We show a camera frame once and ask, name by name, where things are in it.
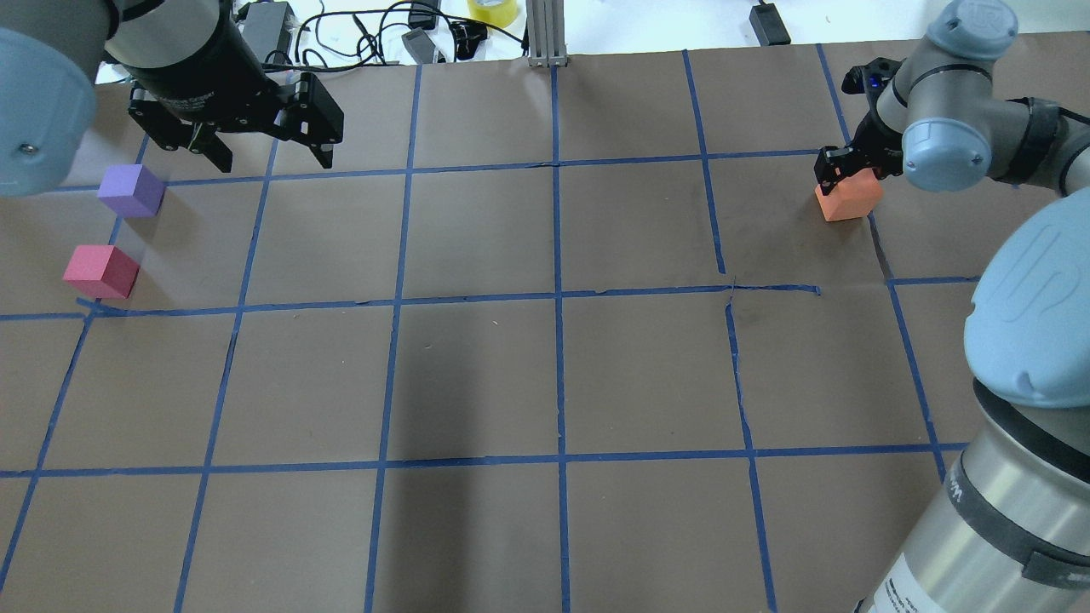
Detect red foam cube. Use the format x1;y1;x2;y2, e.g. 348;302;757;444
62;244;141;299

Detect orange foam cube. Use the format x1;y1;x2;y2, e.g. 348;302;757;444
814;169;884;223

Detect yellow tape roll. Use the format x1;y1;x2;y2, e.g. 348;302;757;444
467;0;519;28

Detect aluminium frame post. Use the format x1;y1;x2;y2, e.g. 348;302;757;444
525;0;570;67

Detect purple foam cube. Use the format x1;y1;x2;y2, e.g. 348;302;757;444
96;163;166;218

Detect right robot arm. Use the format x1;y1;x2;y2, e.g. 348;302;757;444
814;1;1089;612

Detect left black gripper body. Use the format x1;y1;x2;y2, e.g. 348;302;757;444
128;60;295;151

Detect black power adapter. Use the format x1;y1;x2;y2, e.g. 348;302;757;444
235;1;295;65

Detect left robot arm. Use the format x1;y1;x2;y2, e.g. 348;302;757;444
1;1;344;199

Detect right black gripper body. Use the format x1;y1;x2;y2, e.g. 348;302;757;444
840;57;904;180

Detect small black adapter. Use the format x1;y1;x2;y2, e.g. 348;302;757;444
749;1;794;47

